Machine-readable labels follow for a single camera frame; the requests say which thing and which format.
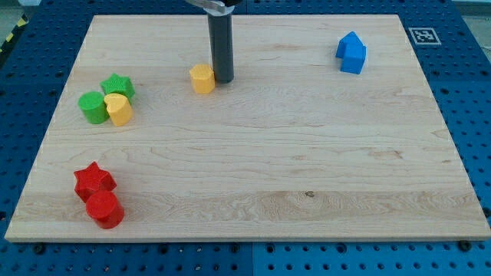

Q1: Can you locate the wooden board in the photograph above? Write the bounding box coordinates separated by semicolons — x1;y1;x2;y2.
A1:
5;15;490;243

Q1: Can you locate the red cylinder block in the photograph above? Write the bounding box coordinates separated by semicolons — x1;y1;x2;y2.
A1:
86;190;125;229

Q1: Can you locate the green cylinder block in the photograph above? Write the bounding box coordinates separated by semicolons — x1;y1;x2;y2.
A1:
77;91;109;124

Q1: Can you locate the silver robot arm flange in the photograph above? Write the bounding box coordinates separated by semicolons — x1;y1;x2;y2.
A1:
185;0;242;17

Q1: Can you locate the blue pentagon block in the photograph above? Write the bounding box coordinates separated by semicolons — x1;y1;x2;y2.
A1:
335;31;363;58

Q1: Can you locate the blue cube block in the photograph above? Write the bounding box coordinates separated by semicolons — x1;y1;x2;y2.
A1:
341;43;367;74

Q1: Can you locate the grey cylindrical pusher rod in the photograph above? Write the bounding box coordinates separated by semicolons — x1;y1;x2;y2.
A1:
207;14;234;84

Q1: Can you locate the yellow heart block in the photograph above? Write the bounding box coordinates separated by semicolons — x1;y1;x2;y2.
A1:
104;94;133;127

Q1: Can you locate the yellow hexagon block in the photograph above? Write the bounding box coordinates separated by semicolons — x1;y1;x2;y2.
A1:
189;64;216;94

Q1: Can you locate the green star block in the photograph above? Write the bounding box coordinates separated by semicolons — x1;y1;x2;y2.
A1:
100;73;135;100

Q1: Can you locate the red star block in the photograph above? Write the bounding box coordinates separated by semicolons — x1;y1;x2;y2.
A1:
74;161;117;202

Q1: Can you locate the white fiducial marker tag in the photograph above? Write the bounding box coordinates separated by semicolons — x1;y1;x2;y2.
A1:
409;27;441;45

